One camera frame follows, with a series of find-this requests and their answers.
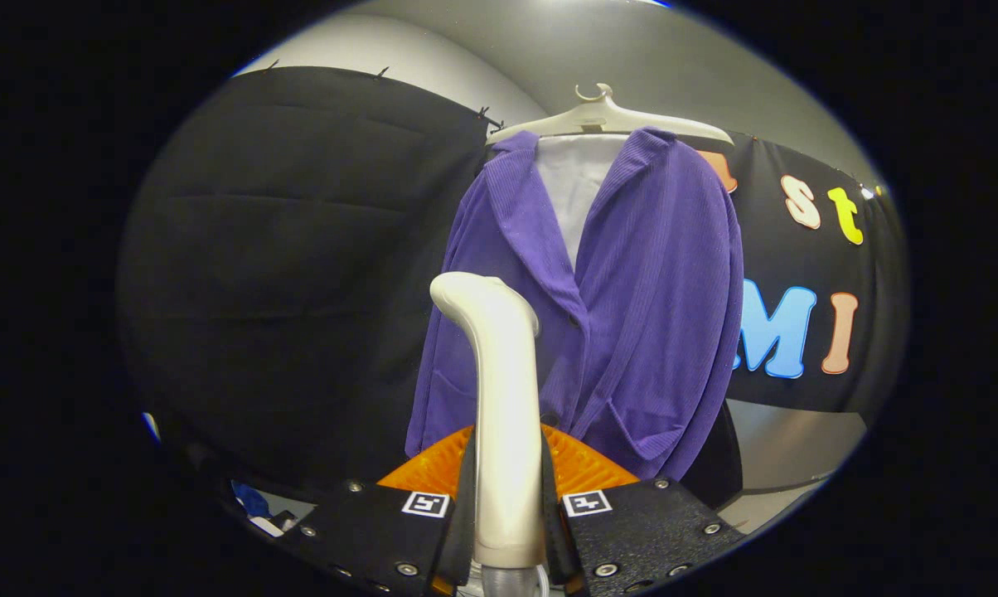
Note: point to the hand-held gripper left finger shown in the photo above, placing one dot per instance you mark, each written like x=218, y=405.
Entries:
x=383, y=531

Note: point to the purple ribbed jacket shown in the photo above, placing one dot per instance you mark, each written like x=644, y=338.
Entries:
x=656, y=315

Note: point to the small blue item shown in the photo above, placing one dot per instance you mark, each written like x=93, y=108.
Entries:
x=252, y=500

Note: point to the white plastic clothes hanger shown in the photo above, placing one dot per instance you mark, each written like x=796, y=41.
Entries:
x=607, y=120

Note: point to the white inner cloth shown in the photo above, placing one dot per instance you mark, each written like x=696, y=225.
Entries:
x=578, y=182

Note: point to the small white item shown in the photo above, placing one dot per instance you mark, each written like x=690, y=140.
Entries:
x=268, y=525

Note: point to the grey cabinet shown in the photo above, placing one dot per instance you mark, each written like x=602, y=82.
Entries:
x=789, y=448

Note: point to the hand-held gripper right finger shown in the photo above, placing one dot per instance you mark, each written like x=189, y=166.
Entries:
x=640, y=531

